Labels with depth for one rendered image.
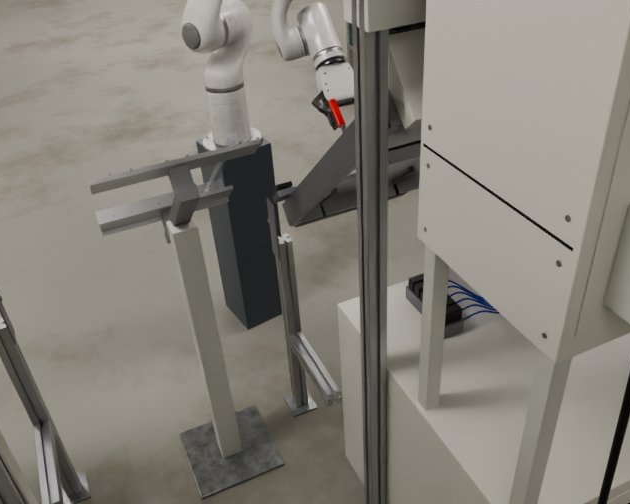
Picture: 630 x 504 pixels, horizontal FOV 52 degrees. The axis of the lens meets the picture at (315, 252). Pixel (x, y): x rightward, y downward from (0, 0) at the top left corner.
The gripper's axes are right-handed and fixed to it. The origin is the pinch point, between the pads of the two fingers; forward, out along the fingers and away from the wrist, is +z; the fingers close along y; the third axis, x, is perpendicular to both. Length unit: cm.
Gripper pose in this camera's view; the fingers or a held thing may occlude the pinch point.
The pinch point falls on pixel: (351, 121)
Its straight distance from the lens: 166.4
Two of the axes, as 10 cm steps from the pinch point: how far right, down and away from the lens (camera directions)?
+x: 2.7, -2.2, -9.4
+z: 3.3, 9.4, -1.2
